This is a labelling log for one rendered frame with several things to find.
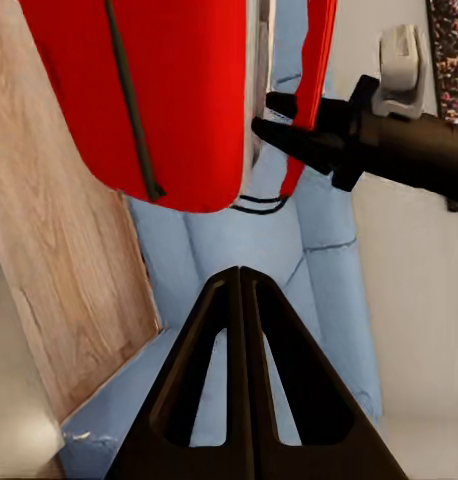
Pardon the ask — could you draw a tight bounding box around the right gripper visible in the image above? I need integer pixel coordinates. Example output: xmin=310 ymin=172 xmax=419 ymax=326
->
xmin=251 ymin=75 xmax=453 ymax=193

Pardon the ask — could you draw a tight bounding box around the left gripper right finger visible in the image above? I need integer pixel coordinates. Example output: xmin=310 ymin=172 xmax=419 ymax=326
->
xmin=239 ymin=266 xmax=409 ymax=480

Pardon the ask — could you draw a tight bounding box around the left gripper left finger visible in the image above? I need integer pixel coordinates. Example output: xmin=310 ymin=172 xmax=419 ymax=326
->
xmin=104 ymin=266 xmax=255 ymax=480

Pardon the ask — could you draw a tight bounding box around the radio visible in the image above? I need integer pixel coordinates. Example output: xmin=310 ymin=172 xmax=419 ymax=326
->
xmin=18 ymin=0 xmax=337 ymax=215

